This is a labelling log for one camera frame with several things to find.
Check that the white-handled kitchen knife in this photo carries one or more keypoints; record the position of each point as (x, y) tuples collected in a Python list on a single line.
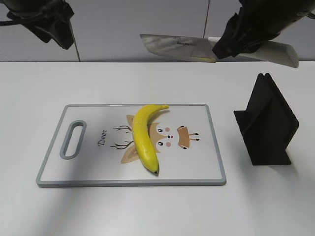
[(194, 49)]

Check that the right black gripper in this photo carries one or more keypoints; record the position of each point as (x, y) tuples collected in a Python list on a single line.
[(256, 20)]

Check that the black knife stand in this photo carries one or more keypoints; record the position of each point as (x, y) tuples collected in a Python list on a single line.
[(268, 124)]

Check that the yellow plastic banana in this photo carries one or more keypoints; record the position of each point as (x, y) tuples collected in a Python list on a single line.
[(142, 141)]

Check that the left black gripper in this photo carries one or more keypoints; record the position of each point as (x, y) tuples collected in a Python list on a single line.
[(29, 13)]

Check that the grey-rimmed deer cutting board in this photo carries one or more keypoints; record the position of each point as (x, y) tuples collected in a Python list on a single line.
[(93, 146)]

